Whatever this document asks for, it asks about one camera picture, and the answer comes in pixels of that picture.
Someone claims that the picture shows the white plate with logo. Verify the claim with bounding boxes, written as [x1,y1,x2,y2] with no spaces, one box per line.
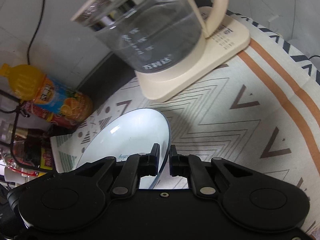
[77,108,171,189]

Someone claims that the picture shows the black metal shelf rack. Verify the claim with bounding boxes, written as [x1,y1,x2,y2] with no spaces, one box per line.
[1,90,50,173]

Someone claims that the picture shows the patterned table cloth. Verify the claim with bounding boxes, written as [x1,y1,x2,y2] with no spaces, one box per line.
[52,13,319,234]

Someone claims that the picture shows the red drink can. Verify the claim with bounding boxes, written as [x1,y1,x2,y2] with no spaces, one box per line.
[23,101,81,129]

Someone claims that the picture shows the dark soy sauce bottle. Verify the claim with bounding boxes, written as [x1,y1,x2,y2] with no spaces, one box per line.
[1,120,54,170]

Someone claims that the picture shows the cream kettle base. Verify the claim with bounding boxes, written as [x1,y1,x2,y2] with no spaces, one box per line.
[135,15,251,102]

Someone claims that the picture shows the orange juice bottle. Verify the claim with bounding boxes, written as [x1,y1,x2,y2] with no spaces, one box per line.
[1,63,93,122]

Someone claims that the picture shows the glass kettle with cream handle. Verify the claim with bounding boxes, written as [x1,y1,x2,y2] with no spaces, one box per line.
[72,0,229,74]

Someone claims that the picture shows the black power cable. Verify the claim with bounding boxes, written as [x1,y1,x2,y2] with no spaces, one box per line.
[26,0,46,66]

